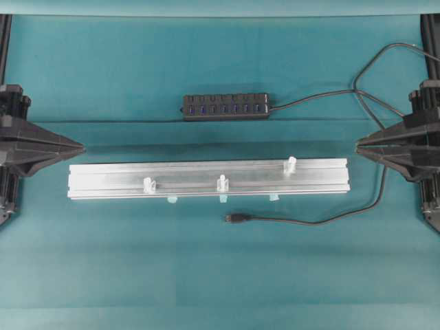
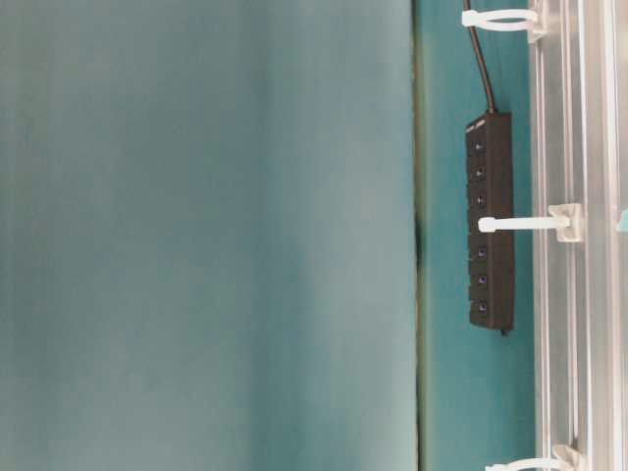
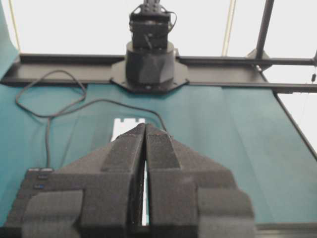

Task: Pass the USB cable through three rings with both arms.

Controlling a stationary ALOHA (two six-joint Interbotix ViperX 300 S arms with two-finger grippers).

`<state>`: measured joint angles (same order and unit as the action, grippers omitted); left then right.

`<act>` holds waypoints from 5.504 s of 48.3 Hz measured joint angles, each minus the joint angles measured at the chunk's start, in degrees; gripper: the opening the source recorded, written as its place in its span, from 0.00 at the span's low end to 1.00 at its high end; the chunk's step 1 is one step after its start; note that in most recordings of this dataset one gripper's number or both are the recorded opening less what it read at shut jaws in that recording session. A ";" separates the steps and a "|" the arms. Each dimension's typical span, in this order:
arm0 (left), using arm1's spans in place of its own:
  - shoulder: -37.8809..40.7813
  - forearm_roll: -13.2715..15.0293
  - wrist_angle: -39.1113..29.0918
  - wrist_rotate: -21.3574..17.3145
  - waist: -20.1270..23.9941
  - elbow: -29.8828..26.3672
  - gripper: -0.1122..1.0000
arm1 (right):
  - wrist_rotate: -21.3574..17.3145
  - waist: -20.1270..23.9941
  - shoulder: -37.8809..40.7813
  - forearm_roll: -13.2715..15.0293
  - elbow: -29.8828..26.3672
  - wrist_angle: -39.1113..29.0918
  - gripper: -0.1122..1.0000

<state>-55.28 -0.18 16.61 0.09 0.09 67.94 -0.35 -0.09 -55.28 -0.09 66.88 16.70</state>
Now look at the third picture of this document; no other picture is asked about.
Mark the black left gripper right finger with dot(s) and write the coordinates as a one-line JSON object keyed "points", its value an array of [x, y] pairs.
{"points": [[192, 195]]}

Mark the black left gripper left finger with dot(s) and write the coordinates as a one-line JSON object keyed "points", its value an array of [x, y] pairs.
{"points": [[96, 196]]}

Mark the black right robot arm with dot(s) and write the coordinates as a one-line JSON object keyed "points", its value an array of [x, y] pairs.
{"points": [[150, 65]]}

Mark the black USB hub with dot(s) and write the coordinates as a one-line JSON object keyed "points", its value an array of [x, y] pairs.
{"points": [[35, 180]]}

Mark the teal table cloth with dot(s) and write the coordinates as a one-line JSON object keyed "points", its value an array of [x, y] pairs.
{"points": [[245, 129]]}

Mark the black frame beam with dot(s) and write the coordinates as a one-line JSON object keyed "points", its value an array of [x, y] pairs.
{"points": [[231, 72]]}

